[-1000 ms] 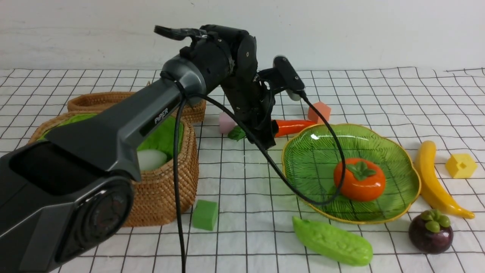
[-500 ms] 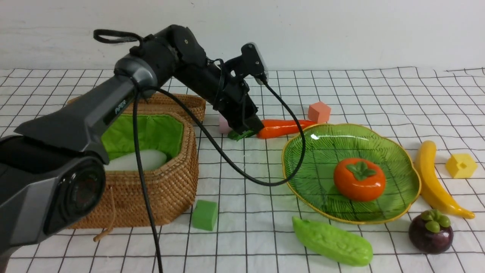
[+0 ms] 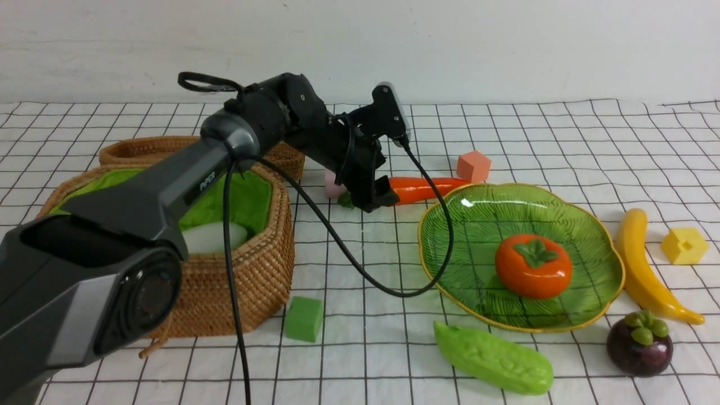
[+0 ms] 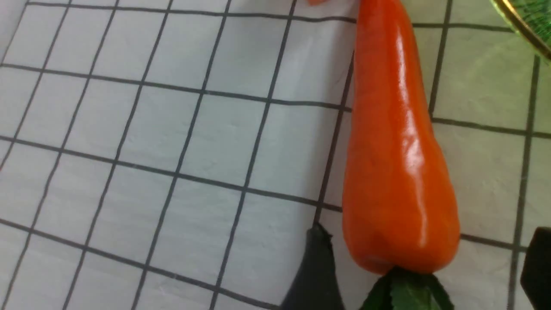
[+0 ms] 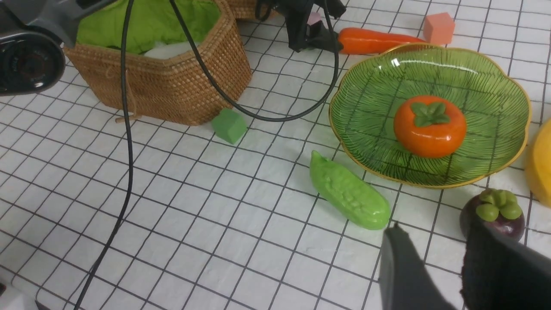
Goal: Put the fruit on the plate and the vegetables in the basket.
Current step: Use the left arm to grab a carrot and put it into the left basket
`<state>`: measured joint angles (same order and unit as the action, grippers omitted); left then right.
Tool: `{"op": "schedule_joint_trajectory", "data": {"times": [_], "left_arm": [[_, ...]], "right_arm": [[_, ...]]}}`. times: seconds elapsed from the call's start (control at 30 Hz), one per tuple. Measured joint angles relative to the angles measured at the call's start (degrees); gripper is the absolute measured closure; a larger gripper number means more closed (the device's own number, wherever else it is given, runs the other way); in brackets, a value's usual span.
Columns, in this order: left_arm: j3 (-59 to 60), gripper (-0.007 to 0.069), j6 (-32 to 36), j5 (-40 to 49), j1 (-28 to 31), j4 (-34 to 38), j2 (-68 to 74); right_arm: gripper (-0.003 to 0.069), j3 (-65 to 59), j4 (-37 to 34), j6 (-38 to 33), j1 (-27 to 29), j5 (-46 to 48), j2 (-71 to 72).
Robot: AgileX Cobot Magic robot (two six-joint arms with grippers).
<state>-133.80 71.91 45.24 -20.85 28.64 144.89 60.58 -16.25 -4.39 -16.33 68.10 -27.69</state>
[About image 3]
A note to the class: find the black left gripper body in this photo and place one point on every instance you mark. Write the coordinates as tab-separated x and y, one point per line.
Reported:
339	145

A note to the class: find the orange carrot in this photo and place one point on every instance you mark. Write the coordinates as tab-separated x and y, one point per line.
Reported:
394	191

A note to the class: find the white radish with leaves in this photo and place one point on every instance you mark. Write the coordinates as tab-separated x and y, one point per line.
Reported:
209	238

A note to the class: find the green bitter gourd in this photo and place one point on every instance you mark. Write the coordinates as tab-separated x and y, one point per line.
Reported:
494	360

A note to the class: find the yellow banana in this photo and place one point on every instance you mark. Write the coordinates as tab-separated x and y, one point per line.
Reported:
640	280

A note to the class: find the purple mangosteen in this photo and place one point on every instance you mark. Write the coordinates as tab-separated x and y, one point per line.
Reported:
639	344

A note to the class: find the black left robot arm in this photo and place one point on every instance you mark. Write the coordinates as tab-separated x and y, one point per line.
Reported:
82	284

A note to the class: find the pink foam block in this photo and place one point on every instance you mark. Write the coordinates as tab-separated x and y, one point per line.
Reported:
332	191

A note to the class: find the green basket lining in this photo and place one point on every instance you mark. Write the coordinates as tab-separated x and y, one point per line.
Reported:
251	197

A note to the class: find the orange foam cube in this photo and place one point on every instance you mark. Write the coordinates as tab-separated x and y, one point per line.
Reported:
473	167

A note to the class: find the green glass leaf plate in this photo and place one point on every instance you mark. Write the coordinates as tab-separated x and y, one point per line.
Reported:
458	241

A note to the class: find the green foam cube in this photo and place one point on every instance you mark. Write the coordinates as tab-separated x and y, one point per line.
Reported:
304	319

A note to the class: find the white grid tablecloth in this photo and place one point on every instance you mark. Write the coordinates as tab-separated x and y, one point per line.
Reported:
607	156

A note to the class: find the orange persimmon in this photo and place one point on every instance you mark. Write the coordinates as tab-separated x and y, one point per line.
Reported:
533	266

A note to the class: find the woven rattan basket lid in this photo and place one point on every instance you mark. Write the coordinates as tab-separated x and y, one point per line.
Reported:
149	150

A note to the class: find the yellow foam cube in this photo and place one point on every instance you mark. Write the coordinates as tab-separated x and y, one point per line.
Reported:
684	246

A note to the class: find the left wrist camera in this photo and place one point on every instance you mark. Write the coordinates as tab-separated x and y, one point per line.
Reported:
385	116

